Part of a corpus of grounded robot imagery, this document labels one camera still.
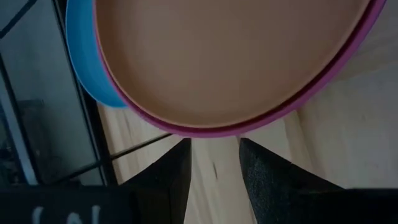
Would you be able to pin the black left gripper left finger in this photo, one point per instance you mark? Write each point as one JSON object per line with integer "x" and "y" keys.
{"x": 168, "y": 186}

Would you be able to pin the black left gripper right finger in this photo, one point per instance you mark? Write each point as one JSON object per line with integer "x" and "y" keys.
{"x": 280, "y": 193}

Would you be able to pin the magenta pink plate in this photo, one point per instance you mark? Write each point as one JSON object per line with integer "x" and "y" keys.
{"x": 217, "y": 133}

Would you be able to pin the tan brown plate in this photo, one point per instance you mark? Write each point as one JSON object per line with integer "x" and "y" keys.
{"x": 217, "y": 62}

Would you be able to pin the blue plate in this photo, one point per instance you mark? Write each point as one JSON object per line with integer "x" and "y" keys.
{"x": 84, "y": 62}

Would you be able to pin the black metal table frame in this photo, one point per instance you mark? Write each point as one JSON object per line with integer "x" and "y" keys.
{"x": 93, "y": 124}

